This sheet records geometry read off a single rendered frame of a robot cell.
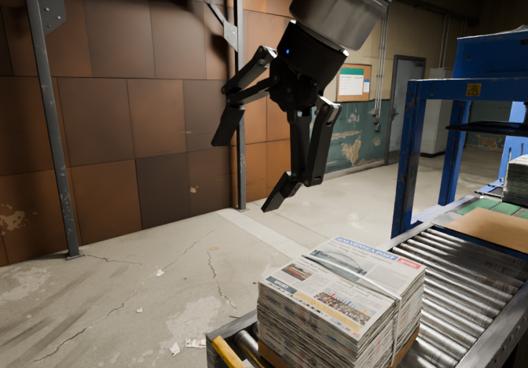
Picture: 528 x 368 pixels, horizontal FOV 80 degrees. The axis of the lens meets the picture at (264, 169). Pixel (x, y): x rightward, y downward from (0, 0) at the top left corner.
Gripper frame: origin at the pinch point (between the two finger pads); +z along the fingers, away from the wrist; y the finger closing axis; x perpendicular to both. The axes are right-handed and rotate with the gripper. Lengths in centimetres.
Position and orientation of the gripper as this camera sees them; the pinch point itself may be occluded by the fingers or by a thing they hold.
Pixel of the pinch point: (245, 169)
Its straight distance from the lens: 45.4
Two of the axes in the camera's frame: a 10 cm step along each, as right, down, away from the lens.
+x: -7.0, 0.9, -7.1
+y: -5.7, -6.8, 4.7
